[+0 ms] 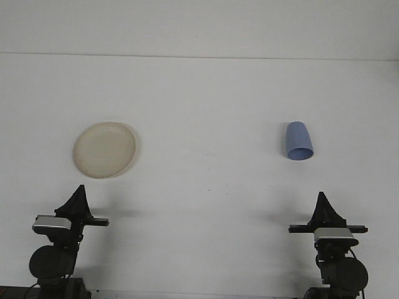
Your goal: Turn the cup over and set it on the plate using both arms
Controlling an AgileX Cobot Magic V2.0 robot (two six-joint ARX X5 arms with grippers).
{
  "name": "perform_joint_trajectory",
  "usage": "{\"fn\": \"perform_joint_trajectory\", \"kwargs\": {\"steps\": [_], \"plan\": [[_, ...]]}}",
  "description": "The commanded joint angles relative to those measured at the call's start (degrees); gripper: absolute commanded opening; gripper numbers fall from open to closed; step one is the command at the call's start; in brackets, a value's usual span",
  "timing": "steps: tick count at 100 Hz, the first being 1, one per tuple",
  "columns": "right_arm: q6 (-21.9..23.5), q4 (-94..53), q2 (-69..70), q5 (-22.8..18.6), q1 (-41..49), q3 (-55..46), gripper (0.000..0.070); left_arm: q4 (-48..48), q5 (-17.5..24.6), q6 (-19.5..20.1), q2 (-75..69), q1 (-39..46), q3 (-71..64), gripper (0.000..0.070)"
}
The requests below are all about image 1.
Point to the pale blue cup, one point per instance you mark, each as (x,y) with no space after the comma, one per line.
(297,138)

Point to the pale round plate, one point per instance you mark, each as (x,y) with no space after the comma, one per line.
(104,149)

